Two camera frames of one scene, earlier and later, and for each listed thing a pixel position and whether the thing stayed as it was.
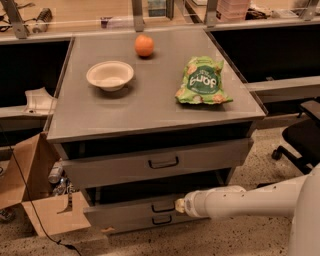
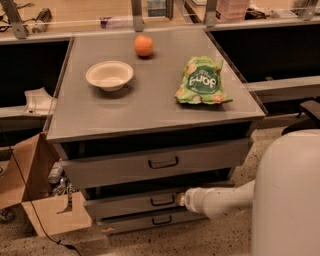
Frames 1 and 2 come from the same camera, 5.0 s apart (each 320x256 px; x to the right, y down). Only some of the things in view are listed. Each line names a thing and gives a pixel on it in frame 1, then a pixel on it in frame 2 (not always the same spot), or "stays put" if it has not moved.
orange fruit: (144, 45) stays put
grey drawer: (132, 210) to (132, 201)
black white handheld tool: (42, 21) stays put
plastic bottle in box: (54, 176) stays put
